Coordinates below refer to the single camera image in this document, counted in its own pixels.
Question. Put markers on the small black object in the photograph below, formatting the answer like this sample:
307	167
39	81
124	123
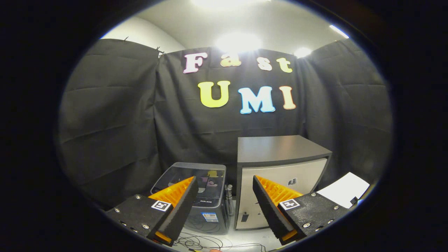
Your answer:
354	201

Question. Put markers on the black backdrop cloth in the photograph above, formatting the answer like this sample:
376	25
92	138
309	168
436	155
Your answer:
112	122

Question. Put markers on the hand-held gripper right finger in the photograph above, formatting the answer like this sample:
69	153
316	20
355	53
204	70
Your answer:
267	210

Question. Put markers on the grey washing machine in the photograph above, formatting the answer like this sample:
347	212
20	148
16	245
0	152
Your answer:
196	224

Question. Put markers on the grey metal pipe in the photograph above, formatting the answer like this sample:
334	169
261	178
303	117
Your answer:
229	199

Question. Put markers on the beige cabinet with dark top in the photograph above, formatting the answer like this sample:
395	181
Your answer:
280	147

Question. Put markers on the ceiling light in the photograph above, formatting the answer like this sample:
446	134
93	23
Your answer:
338	31
238	42
227	2
302	52

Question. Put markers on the white table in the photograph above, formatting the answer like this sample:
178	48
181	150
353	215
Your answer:
344	189

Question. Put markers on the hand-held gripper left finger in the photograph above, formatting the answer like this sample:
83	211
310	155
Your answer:
182	210

